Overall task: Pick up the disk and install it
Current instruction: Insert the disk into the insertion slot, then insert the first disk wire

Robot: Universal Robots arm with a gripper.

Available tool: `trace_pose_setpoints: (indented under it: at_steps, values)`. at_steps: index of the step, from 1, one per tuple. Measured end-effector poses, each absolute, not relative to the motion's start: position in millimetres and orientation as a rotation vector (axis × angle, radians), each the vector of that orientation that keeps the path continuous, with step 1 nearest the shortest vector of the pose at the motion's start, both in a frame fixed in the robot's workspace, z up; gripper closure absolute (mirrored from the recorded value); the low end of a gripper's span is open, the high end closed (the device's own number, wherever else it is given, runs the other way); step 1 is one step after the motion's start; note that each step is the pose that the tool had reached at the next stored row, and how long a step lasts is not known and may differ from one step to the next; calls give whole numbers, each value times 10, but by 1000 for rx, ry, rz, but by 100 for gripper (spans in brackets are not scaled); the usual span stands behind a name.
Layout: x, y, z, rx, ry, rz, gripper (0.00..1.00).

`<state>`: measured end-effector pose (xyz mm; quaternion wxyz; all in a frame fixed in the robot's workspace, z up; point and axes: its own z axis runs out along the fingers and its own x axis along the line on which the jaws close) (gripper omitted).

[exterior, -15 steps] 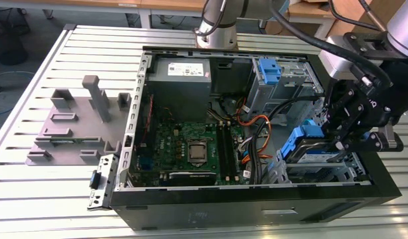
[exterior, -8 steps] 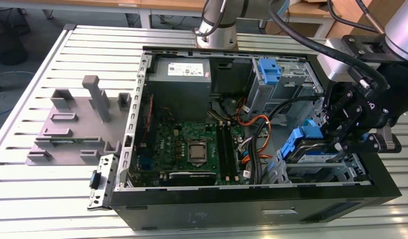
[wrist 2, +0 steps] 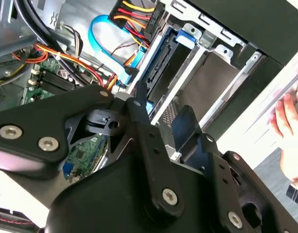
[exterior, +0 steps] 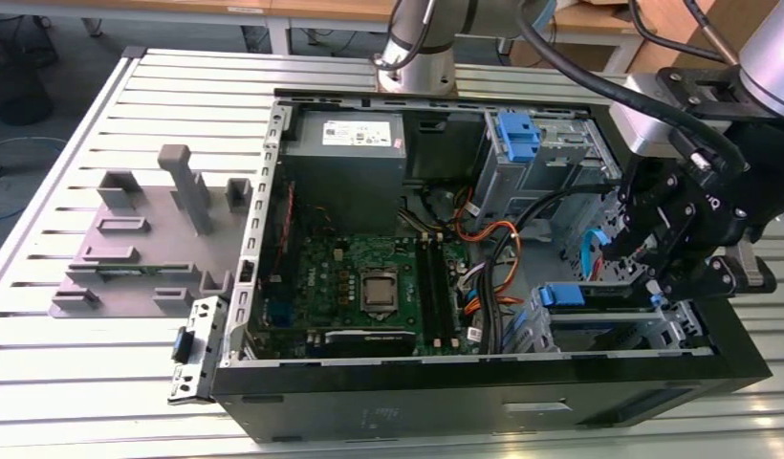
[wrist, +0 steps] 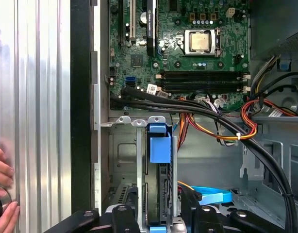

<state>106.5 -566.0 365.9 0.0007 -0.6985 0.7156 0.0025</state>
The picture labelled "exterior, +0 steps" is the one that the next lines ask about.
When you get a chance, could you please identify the hard disk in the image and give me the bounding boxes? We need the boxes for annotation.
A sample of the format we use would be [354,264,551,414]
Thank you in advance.
[503,281,667,354]

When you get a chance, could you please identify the orange wire bundle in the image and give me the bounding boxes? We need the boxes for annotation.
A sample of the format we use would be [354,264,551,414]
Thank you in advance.
[453,181,527,317]

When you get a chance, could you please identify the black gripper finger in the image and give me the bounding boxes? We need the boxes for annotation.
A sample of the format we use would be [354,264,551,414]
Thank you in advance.
[605,157,697,263]
[646,241,780,303]

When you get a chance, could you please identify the grey power supply unit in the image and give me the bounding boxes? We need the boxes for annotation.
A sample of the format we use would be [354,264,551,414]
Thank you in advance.
[283,110,410,233]

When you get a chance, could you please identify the blue wire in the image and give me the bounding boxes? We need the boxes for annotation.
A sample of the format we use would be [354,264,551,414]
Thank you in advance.
[582,228,623,284]

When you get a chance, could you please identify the black graphics card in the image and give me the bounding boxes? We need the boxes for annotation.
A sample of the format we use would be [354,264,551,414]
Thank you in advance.
[323,328,418,358]

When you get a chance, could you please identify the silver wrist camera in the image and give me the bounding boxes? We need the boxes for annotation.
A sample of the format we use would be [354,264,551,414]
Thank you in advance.
[607,102,693,157]

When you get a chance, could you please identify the silver CPU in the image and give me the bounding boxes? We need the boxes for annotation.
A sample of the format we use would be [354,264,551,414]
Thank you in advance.
[363,278,398,308]

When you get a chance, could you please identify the black PC case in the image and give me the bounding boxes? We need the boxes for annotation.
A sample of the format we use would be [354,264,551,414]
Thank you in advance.
[166,87,774,444]

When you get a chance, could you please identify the blue drive latch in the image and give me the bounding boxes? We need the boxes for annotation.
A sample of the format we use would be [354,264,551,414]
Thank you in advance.
[495,110,539,164]

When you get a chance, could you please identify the black RAM slot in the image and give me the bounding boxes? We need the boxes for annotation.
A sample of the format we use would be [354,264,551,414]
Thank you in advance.
[415,230,446,349]
[433,230,462,349]

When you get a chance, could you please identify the blue VGA port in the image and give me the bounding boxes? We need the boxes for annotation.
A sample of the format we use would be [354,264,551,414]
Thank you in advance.
[170,326,194,363]

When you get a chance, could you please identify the metal disk bay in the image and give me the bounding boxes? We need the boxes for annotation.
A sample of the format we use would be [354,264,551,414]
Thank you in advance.
[530,279,710,354]

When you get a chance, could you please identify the CPU socket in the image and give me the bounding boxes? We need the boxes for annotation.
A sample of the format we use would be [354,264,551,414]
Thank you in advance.
[355,265,405,320]

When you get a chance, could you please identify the blue expansion slot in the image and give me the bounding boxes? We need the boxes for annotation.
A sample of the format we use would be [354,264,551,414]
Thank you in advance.
[268,296,292,332]

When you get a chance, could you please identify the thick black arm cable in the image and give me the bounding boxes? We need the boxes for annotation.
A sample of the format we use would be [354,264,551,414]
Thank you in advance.
[515,0,750,173]

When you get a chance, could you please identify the grey parts rack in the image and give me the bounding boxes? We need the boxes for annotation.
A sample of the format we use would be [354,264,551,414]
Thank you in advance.
[46,144,252,320]

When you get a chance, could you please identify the wooden cabinet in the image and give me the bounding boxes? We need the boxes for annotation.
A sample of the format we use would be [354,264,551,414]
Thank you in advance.
[633,0,769,82]

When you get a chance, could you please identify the black waste bin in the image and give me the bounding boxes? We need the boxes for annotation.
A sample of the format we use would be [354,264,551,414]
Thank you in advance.
[0,13,60,126]

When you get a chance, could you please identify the wooden desk white legs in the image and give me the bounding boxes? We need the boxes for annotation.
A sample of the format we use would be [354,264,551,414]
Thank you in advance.
[493,0,658,74]

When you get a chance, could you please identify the long wooden desk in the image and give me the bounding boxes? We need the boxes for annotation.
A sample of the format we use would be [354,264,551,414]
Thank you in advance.
[0,0,397,56]

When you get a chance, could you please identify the metal drive cage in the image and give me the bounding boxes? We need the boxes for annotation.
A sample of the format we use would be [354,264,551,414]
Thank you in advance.
[473,109,626,233]

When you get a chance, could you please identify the green motherboard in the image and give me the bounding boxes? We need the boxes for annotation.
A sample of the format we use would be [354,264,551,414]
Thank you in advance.
[247,229,489,359]

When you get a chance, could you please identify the green RAM stick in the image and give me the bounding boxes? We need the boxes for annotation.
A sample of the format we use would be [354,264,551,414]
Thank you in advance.
[95,265,163,277]

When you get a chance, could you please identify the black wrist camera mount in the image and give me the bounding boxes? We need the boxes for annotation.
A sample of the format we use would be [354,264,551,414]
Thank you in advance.
[655,66,784,123]

